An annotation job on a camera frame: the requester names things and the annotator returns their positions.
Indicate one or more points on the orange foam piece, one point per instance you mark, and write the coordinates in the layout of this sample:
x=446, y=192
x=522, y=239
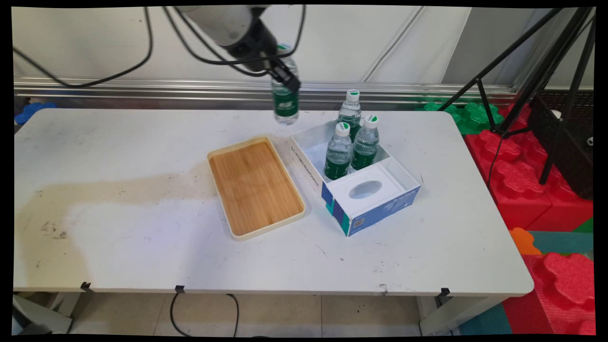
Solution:
x=522, y=241

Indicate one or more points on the black tripod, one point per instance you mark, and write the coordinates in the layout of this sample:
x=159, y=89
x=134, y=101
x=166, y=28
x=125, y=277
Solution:
x=546, y=66

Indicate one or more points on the red foam block with knobs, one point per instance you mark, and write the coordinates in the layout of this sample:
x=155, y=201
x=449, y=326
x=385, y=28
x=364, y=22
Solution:
x=563, y=294

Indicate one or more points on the white and blue cardboard box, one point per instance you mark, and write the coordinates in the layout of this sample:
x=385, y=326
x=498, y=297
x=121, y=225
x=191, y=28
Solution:
x=375, y=211

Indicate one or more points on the blue foam piece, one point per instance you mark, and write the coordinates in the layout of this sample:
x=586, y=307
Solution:
x=33, y=111

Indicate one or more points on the black equipment case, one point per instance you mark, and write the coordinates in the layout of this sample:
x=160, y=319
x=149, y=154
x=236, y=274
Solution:
x=567, y=147

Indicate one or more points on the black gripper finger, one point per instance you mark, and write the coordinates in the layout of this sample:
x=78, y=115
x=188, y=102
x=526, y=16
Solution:
x=287, y=80
x=288, y=65

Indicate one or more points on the large red foam block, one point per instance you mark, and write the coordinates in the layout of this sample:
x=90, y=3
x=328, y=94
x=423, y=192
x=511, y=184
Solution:
x=520, y=185

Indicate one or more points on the bamboo tray with cream rim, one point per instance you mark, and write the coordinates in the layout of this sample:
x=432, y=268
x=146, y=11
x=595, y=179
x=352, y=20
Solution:
x=254, y=190

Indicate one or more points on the white table leg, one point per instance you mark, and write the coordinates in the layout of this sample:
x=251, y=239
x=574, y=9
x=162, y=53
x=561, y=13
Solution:
x=456, y=316
x=40, y=313

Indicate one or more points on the white insert with oval hole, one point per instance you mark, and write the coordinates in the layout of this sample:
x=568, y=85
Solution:
x=365, y=189

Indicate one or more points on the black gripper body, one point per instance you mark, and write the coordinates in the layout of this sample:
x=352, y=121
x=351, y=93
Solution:
x=254, y=47

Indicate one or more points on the aluminium wall rail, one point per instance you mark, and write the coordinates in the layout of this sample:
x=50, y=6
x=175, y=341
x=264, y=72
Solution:
x=142, y=90

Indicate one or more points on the teal foam floor mat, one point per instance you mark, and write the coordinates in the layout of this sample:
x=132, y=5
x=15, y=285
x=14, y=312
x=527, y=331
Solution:
x=565, y=242

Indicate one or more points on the green label water bottle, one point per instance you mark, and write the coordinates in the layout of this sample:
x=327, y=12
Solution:
x=350, y=111
x=286, y=105
x=338, y=154
x=365, y=145

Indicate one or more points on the green foam block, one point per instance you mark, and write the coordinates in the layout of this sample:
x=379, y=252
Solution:
x=470, y=116

